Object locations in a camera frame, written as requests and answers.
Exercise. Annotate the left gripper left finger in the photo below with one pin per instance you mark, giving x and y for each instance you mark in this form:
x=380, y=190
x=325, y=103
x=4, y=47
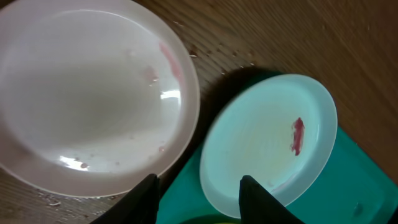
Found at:
x=138, y=206

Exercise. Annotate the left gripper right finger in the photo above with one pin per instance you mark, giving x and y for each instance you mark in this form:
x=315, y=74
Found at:
x=258, y=206

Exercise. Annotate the yellow plate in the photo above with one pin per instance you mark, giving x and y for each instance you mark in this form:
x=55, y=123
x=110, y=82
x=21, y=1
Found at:
x=225, y=223

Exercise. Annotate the white pink plate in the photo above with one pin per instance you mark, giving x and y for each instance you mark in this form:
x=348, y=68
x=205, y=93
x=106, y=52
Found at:
x=95, y=95

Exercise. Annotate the teal plastic tray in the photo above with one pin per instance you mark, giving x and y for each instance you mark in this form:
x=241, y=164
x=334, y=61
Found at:
x=350, y=189

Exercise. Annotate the light blue plate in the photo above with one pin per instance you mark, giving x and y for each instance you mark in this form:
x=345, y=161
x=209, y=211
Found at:
x=280, y=131

